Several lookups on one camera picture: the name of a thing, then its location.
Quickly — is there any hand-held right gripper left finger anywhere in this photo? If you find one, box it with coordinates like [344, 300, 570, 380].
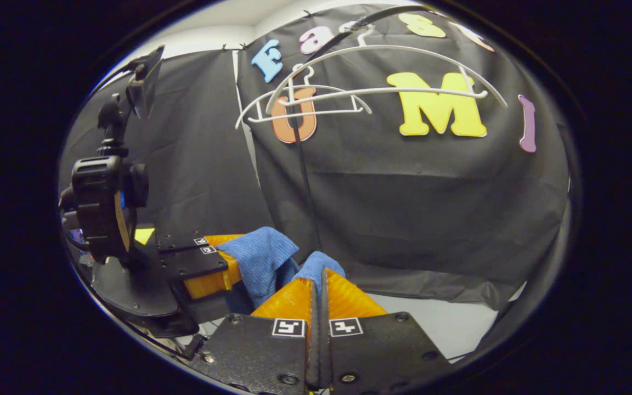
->
[193, 276, 321, 395]

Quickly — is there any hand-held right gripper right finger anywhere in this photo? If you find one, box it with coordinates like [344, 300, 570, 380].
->
[320, 268, 454, 395]

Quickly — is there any blue corduroy jacket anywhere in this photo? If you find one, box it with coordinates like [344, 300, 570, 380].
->
[216, 227, 347, 311]

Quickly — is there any white hanger with taped hook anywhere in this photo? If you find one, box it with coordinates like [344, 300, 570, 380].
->
[266, 22, 509, 117]

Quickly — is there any black clothes rack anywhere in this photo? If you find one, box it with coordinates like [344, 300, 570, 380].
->
[289, 4, 424, 253]

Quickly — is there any white plastic hanger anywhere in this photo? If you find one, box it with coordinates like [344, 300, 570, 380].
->
[235, 65, 373, 130]

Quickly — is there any black backdrop cloth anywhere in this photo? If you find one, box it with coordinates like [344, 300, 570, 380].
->
[58, 3, 572, 311]

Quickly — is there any row of black cloth clips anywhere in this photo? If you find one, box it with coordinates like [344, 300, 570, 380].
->
[218, 8, 317, 53]

